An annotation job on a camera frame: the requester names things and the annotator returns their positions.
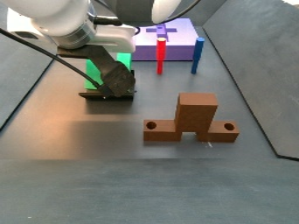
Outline black cable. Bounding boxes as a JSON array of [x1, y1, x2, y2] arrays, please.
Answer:
[[0, 27, 109, 91]]

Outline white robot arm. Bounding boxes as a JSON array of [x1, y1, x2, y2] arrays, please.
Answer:
[[0, 0, 182, 53]]

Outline green U-shaped block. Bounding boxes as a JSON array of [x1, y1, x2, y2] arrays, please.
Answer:
[[85, 52, 133, 90]]

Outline red cylindrical peg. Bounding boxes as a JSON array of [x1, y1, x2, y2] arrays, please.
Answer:
[[157, 38, 166, 74]]

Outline purple board with cross slot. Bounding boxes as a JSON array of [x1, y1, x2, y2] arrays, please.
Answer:
[[134, 18, 198, 61]]

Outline black fixture block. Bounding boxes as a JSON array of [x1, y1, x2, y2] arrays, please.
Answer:
[[79, 69, 137, 101]]

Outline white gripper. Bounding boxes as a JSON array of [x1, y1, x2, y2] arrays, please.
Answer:
[[7, 9, 137, 53]]

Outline blue cylindrical peg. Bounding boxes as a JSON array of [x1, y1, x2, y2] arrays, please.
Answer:
[[191, 37, 205, 74]]

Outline brown T-shaped block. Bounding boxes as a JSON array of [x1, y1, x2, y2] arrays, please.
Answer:
[[145, 93, 239, 143]]

